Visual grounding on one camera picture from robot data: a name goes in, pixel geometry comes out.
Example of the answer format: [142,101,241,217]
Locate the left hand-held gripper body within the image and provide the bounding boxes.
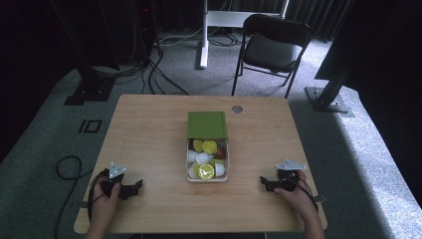
[100,161,135,201]

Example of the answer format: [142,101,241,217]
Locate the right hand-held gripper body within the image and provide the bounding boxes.
[272,158,308,193]

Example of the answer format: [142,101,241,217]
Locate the person's right hand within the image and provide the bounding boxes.
[274,170,317,215]

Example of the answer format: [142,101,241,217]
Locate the person's left hand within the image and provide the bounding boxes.
[89,174,122,217]

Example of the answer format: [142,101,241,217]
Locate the white box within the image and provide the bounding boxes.
[185,136,230,183]

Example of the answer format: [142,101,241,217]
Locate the pile of small capsules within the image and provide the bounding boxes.
[187,138,229,181]

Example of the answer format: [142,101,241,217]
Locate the green box lid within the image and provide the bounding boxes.
[186,111,230,140]

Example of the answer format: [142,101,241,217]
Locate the black stand with grey base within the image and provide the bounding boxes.
[304,56,355,119]

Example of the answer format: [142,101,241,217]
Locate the black stand with square base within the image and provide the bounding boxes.
[49,0,117,107]

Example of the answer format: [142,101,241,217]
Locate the black folding chair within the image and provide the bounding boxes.
[230,13,313,100]

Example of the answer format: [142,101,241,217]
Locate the dark curtain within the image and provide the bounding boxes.
[228,0,356,42]

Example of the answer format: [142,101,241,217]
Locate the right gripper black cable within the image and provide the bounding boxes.
[287,170,320,214]

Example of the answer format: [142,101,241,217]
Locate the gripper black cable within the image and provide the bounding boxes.
[287,170,320,214]
[87,168,111,223]

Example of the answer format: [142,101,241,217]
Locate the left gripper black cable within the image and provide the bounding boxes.
[87,168,111,223]

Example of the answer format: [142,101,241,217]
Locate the black floor cable loop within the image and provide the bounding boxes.
[53,155,95,239]

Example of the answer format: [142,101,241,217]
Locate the bundle of black floor cables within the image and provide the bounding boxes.
[92,19,191,97]

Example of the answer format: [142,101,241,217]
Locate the white floor cable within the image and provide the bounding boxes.
[158,25,204,48]

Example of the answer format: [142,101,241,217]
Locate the white desk frame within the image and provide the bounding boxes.
[198,0,291,70]

